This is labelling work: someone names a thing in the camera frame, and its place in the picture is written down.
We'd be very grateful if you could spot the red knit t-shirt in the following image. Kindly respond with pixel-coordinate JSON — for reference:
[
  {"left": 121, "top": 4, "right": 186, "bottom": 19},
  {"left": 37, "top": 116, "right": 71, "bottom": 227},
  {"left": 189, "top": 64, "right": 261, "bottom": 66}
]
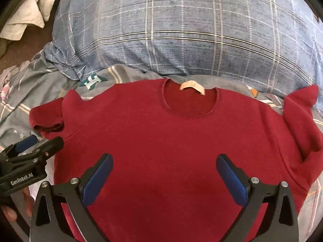
[{"left": 29, "top": 79, "right": 322, "bottom": 241}]

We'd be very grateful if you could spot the blue plaid pillow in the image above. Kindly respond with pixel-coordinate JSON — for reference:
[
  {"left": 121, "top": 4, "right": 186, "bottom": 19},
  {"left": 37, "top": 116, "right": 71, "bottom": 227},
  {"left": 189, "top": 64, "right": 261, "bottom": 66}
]
[{"left": 44, "top": 0, "right": 322, "bottom": 95}]

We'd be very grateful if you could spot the cream crumpled cloth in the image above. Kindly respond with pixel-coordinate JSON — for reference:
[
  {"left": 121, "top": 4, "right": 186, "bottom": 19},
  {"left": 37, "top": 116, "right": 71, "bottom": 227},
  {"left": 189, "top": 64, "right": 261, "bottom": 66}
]
[{"left": 1, "top": 0, "right": 56, "bottom": 41}]

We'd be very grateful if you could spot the person's left hand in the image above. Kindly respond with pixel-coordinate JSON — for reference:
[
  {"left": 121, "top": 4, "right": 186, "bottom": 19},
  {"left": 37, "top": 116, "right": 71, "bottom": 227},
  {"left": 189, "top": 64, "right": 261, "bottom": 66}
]
[{"left": 1, "top": 187, "right": 35, "bottom": 222}]

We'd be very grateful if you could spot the grey patterned bed sheet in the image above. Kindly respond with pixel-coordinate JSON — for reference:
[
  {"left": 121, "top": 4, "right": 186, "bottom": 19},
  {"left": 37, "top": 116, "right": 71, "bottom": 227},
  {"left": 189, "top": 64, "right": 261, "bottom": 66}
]
[{"left": 1, "top": 60, "right": 322, "bottom": 241}]

